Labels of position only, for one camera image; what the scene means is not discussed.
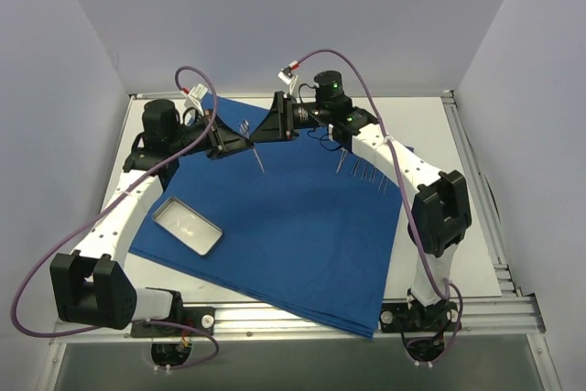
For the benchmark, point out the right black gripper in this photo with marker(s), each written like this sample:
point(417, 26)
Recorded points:
point(282, 116)

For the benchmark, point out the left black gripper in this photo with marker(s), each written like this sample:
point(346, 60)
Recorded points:
point(215, 135)

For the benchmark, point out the steel ring-handled scissors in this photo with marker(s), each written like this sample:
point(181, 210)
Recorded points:
point(343, 156)

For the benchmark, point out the steel ring-handled forceps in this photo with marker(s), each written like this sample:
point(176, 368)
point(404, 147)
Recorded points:
point(244, 129)

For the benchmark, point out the steel instrument tray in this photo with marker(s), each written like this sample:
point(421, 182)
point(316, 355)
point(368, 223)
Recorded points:
point(191, 228)

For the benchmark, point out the blue surgical wrap cloth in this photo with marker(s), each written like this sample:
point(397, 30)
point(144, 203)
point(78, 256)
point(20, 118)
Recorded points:
point(298, 236)

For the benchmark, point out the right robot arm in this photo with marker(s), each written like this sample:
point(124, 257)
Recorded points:
point(437, 203)

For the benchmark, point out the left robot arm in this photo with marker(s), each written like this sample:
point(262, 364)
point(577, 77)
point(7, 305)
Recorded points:
point(89, 284)

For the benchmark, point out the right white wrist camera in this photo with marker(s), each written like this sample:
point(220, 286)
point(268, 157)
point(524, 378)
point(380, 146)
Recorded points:
point(288, 76)

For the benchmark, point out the aluminium back rail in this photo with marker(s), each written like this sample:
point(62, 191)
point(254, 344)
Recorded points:
point(262, 95)

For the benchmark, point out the aluminium rail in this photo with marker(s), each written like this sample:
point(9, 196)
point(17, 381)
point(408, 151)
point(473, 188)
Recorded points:
point(255, 321)
point(486, 215)
point(262, 95)

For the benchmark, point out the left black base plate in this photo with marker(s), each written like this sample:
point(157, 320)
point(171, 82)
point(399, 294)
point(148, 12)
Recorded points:
point(200, 318)

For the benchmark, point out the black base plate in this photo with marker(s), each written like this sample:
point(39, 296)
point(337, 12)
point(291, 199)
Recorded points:
point(200, 318)
point(413, 317)

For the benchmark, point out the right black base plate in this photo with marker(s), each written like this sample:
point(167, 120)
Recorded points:
point(413, 317)

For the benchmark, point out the aluminium right rail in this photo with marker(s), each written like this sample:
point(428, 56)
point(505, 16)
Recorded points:
point(486, 215)

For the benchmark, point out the aluminium front rail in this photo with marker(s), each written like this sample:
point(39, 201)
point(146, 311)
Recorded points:
point(255, 321)

